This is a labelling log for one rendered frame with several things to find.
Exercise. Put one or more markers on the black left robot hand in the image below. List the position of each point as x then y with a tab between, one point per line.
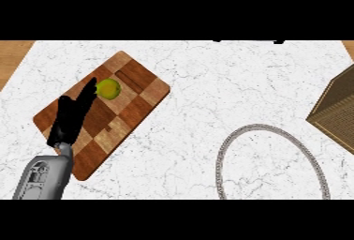
71	117

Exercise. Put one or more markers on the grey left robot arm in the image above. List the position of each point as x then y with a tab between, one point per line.
46	176

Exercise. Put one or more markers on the checkered wooden placemat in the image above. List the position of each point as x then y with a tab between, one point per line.
121	106

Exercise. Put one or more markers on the green bell pepper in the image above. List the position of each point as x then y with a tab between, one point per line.
110	89

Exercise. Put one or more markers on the brown wicker basket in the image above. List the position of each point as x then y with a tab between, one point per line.
335	112

